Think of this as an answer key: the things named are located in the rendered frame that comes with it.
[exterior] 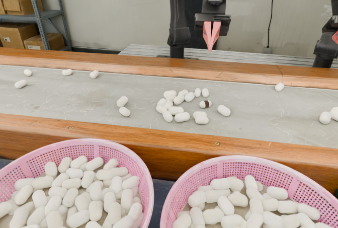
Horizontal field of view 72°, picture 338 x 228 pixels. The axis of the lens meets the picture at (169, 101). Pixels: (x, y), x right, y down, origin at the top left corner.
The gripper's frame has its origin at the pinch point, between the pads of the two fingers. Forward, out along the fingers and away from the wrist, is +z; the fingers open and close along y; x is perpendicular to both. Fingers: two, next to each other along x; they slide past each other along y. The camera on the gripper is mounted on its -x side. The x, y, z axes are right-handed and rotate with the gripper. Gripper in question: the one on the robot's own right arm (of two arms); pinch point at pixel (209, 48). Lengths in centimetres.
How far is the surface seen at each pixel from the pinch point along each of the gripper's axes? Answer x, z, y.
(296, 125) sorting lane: -2.6, 20.6, 21.1
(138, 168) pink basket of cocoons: -16.6, 34.9, -11.3
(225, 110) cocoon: -3.5, 19.0, 4.7
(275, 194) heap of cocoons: -15.8, 36.2, 12.0
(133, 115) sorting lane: -4.0, 22.4, -17.5
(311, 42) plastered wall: 159, -111, 106
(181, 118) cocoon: -6.3, 22.6, -5.4
